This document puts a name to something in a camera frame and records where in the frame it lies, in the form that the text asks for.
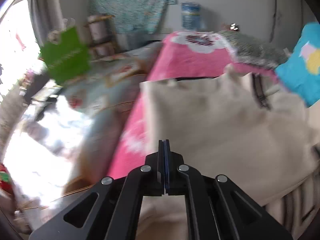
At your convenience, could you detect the beige jacket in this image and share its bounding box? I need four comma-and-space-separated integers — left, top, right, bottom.
140, 69, 319, 239

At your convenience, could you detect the green paper bag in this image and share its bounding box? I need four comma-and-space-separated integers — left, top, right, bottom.
40, 27, 90, 85

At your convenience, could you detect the teal patterned hanging cloth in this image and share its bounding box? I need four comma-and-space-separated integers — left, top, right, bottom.
88, 0, 177, 34

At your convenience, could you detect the blue water bottle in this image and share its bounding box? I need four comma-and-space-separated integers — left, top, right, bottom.
181, 2, 201, 31

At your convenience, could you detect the light blue patterned bedsheet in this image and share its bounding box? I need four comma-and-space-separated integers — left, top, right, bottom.
56, 41, 163, 181

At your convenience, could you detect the pink floral blanket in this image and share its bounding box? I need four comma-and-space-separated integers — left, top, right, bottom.
107, 31, 278, 178

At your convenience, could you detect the blue cartoon pillow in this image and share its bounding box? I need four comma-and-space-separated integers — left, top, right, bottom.
275, 22, 320, 107

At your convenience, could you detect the wooden chair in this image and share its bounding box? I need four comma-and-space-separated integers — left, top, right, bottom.
84, 14, 117, 59

